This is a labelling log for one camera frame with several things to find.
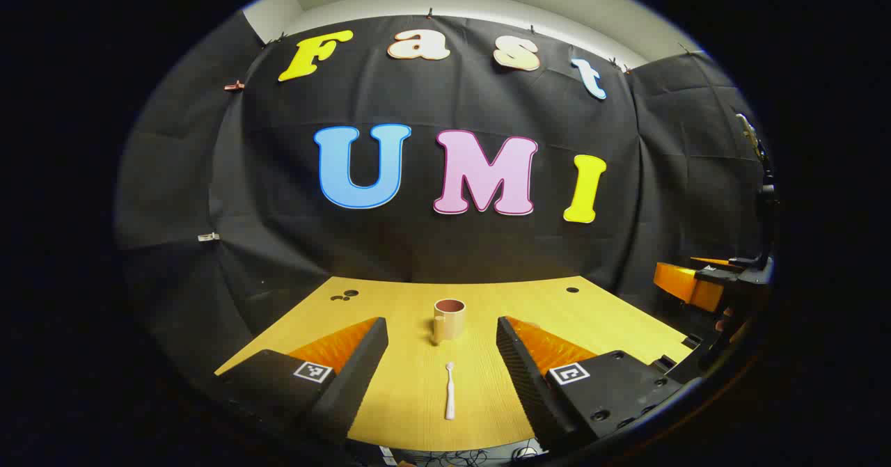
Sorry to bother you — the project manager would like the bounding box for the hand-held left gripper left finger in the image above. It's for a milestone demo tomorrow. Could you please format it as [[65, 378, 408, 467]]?
[[212, 317, 389, 447]]

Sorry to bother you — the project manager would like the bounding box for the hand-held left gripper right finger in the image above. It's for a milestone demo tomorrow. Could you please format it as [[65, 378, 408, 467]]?
[[496, 316, 686, 454]]

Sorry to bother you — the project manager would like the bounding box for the tangle of black cables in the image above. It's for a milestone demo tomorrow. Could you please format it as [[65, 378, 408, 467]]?
[[411, 445, 551, 467]]

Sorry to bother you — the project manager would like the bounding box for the wooden desktop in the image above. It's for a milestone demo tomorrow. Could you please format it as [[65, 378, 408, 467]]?
[[214, 276, 693, 452]]

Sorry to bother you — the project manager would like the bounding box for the beige cup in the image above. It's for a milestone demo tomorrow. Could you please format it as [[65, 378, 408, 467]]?
[[432, 299, 466, 345]]

